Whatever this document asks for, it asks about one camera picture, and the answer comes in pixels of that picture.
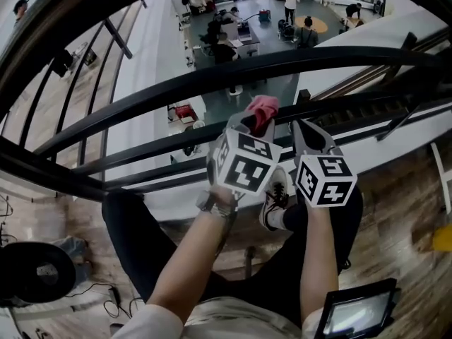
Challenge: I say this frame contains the black power cable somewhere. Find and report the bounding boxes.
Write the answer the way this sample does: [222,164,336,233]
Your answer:
[63,280,145,321]

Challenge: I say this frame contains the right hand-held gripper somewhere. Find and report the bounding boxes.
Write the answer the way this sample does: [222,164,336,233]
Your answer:
[289,119,358,208]

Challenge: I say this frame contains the red plastic crate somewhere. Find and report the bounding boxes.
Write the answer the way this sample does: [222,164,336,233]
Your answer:
[174,103,198,123]

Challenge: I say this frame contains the white metal frame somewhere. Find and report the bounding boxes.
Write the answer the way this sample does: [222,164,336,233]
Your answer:
[429,141,452,215]

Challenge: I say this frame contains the person's right sneaker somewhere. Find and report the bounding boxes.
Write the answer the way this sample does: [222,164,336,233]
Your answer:
[258,166,290,232]

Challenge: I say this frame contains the round orange table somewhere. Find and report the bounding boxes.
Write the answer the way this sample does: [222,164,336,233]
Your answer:
[295,15,329,35]

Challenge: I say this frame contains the yellow plastic object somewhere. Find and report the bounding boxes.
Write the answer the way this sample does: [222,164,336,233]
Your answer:
[431,223,452,253]

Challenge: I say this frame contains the person's white shirt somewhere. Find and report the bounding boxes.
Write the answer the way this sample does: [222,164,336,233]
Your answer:
[111,297,329,339]

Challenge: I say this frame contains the black stool leg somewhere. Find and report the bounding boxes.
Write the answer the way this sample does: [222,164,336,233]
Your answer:
[244,244,258,279]

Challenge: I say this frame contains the person's left forearm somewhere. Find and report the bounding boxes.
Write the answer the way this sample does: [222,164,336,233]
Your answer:
[146,208,236,316]

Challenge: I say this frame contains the pink cloth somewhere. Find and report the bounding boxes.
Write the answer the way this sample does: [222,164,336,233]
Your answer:
[245,95,280,137]

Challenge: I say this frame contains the person's right forearm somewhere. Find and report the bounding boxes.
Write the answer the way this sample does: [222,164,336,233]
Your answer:
[299,203,340,319]

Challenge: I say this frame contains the black metal railing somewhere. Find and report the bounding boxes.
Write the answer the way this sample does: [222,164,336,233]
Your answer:
[0,0,452,203]

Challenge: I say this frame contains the wooden staircase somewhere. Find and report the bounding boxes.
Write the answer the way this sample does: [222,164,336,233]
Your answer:
[307,30,452,141]

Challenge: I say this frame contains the black wrist-mounted screen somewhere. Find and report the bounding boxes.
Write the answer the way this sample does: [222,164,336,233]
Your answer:
[314,277,402,339]

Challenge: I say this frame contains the person's leg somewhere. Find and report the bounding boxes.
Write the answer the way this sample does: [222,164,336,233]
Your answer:
[197,185,364,328]
[101,189,230,303]

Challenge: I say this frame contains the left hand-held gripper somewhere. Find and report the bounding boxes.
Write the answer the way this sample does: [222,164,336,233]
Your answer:
[208,113,283,196]

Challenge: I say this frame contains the black round machine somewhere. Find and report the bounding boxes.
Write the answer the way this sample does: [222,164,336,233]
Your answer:
[0,237,91,309]

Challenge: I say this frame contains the person's left leg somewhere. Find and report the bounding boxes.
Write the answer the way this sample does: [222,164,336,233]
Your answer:
[101,189,230,303]

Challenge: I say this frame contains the person's right leg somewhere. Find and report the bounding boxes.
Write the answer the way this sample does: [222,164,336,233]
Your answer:
[197,185,364,328]

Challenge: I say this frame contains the white office desk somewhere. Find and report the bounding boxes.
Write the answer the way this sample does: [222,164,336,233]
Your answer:
[220,21,262,58]

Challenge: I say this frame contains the person's left hand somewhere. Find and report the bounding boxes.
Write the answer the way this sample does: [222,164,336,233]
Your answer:
[210,185,237,204]

